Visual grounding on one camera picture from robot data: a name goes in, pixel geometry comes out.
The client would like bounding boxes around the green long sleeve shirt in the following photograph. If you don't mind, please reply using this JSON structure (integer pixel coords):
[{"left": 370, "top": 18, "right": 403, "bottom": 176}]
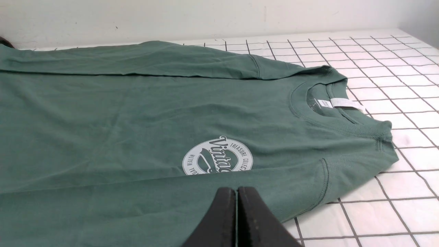
[{"left": 1, "top": 41, "right": 398, "bottom": 247}]

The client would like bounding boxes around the white grid tablecloth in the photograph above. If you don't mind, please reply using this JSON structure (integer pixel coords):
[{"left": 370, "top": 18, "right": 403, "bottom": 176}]
[{"left": 163, "top": 33, "right": 438, "bottom": 247}]

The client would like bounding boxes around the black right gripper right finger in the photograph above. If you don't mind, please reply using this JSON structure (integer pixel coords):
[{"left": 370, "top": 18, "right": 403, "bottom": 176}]
[{"left": 237, "top": 187, "right": 301, "bottom": 247}]

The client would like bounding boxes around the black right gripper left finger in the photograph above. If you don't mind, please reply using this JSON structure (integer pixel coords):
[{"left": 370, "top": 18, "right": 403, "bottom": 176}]
[{"left": 182, "top": 187, "right": 236, "bottom": 247}]

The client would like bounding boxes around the dark olive shirt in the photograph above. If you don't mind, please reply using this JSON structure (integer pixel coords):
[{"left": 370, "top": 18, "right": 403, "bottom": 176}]
[{"left": 0, "top": 37, "right": 15, "bottom": 49}]

